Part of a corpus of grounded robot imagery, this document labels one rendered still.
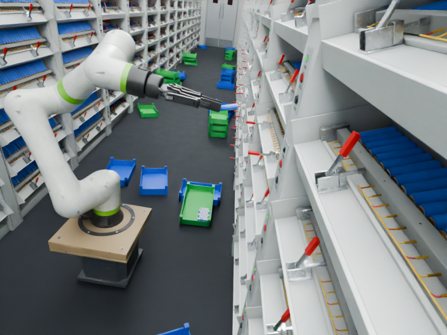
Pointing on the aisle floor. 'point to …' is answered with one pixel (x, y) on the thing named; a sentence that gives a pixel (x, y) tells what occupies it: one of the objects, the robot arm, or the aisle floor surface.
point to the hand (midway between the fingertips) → (210, 104)
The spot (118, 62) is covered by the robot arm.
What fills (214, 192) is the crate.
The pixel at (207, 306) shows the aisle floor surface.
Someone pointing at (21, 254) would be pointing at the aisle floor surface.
